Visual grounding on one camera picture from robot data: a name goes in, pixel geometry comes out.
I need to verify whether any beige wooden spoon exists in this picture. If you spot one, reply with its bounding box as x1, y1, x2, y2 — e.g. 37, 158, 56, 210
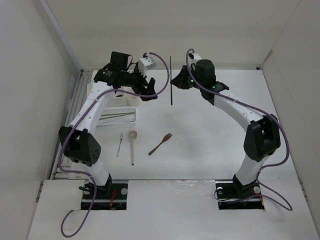
128, 130, 138, 166

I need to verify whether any white perforated basket tray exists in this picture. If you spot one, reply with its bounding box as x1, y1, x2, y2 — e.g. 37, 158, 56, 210
96, 106, 137, 129

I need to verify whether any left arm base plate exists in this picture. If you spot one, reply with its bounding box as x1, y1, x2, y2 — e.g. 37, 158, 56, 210
78, 179, 129, 211

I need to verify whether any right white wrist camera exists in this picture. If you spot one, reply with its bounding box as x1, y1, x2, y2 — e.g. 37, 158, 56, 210
188, 52, 202, 64

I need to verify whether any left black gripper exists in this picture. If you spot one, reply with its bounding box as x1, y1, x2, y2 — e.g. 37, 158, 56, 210
121, 64, 158, 101

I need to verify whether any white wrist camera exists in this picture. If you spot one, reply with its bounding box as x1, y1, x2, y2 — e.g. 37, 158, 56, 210
137, 57, 156, 77
188, 52, 202, 64

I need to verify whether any white round cup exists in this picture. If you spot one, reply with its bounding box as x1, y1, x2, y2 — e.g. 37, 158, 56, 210
126, 95, 141, 107

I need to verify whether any white rectangular box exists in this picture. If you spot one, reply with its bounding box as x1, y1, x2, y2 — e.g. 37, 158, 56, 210
87, 83, 128, 108

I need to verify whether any brown wooden fork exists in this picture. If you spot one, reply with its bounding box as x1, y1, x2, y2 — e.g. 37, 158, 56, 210
148, 133, 173, 156

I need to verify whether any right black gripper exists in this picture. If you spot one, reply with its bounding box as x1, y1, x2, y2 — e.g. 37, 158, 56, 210
169, 65, 204, 90

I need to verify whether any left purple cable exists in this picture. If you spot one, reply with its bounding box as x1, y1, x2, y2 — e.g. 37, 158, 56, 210
58, 51, 171, 237

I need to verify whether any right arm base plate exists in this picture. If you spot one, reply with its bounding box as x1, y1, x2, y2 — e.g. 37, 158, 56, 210
214, 179, 265, 210

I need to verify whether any black chopstick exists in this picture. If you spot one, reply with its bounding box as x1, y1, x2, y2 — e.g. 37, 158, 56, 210
169, 55, 173, 106

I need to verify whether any purple cable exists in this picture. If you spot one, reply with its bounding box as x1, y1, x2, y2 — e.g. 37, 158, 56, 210
185, 48, 294, 212
58, 51, 171, 237

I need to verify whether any small silver fork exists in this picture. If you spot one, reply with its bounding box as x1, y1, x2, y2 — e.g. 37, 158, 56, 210
116, 133, 124, 158

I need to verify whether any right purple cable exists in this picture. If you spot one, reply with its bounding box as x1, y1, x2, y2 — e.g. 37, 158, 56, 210
185, 48, 294, 212

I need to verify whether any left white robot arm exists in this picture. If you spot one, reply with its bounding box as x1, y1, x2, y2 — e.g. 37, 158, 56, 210
58, 51, 158, 199

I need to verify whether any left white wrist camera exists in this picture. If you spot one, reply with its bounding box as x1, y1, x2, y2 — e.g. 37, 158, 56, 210
137, 57, 156, 77

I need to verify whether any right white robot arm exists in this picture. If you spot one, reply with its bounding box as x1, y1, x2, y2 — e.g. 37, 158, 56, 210
171, 59, 281, 199

